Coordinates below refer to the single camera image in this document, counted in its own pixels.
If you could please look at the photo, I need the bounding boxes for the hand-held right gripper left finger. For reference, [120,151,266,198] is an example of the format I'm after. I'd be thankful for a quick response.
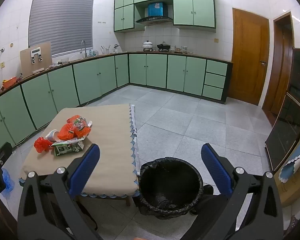
[17,144,108,240]

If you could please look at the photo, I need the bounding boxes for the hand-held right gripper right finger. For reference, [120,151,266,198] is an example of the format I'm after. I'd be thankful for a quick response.
[176,143,284,240]

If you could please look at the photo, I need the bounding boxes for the green white milk carton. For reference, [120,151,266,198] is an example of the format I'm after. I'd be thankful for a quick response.
[50,140,85,157]

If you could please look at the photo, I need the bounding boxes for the orange crinkled plastic bag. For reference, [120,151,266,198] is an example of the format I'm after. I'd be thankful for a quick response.
[57,114,92,140]

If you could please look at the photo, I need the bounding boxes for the white printed wrapper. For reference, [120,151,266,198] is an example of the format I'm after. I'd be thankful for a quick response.
[73,117,93,130]

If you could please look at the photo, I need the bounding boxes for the white paper cup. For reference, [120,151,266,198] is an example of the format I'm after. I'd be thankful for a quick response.
[45,129,59,142]

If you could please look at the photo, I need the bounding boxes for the red plastic bag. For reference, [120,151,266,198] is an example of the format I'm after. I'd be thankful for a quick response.
[34,137,53,153]

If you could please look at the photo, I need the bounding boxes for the black lined trash bin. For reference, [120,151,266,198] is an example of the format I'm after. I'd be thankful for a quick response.
[139,157,204,217]

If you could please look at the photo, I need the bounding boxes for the blue plastic bag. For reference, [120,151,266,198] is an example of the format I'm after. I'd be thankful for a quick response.
[1,167,15,199]

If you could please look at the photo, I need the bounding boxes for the person's dark pants leg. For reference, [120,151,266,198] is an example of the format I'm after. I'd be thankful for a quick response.
[190,184,231,216]

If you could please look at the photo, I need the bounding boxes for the wooden table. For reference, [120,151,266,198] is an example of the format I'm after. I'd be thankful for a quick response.
[76,192,133,207]

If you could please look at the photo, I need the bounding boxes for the white cover with blue scallops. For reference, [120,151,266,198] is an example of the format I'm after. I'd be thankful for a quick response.
[19,103,141,198]

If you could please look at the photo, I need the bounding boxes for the cardboard box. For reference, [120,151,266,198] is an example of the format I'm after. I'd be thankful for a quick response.
[273,130,300,207]

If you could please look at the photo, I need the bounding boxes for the black glass cabinet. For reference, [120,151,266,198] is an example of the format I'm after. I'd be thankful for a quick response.
[265,47,300,172]

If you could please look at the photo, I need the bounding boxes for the orange basket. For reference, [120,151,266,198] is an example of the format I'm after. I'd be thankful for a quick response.
[2,77,18,88]

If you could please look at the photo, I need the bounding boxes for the wooden cutting board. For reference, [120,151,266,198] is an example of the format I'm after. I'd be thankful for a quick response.
[20,41,53,78]

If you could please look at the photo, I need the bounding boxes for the metal faucet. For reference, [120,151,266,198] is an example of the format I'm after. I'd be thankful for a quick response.
[80,40,88,58]

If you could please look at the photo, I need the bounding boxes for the green base cabinets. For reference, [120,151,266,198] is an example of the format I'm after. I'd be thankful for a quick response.
[0,52,234,153]

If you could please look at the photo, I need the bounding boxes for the white device with clips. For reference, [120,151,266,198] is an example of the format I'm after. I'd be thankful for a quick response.
[30,47,44,65]

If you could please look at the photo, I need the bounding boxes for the grey window blind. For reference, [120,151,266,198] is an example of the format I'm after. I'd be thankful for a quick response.
[28,0,94,57]

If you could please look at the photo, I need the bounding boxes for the black range hood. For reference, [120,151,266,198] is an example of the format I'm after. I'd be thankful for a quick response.
[135,16,173,25]

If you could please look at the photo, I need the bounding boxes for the blue box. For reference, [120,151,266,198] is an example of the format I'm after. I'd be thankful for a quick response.
[147,2,165,17]

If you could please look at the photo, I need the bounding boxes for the wooden door with frame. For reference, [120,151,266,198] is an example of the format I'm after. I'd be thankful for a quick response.
[261,11,294,117]

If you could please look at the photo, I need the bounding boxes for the green wall cabinets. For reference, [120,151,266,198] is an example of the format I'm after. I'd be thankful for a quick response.
[114,0,217,33]

